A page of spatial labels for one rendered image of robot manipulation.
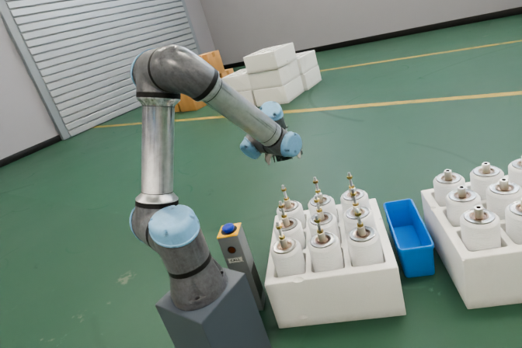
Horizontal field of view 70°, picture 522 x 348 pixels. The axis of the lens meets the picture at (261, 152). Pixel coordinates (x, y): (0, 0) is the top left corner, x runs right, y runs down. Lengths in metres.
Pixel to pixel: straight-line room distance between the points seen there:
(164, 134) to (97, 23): 5.58
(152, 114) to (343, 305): 0.78
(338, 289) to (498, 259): 0.43
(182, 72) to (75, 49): 5.39
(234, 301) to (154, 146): 0.46
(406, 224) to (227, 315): 0.85
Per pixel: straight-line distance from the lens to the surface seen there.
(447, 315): 1.27
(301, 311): 1.24
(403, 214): 1.57
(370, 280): 1.17
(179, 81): 0.92
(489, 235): 1.19
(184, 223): 0.92
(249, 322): 1.12
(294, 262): 1.17
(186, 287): 0.99
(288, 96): 3.84
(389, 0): 6.31
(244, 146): 1.19
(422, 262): 1.35
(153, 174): 1.03
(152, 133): 1.01
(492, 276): 1.23
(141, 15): 7.04
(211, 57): 5.16
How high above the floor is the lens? 0.92
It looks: 20 degrees down
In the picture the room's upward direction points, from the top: 16 degrees counter-clockwise
